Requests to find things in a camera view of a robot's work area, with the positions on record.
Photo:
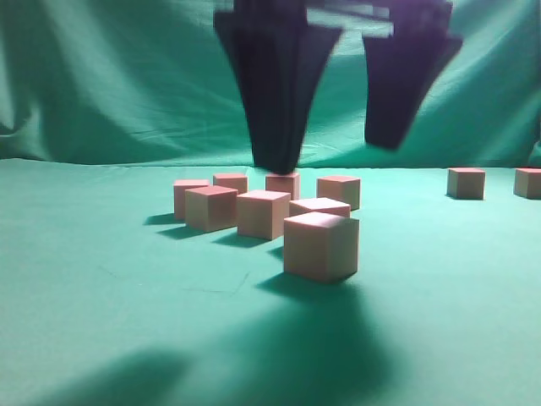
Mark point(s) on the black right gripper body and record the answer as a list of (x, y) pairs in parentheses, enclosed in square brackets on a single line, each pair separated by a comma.
[(408, 18)]

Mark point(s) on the pink cube column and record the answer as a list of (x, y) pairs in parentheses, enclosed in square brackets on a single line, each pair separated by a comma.
[(527, 183), (261, 213), (346, 189), (211, 208), (238, 181), (466, 183), (289, 183), (180, 186), (321, 247), (323, 204)]

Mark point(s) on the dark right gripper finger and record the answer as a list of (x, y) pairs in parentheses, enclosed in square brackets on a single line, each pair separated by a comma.
[(277, 58), (400, 72)]

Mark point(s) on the green cloth backdrop and cover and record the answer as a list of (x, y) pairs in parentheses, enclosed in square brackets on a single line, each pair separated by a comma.
[(107, 300)]

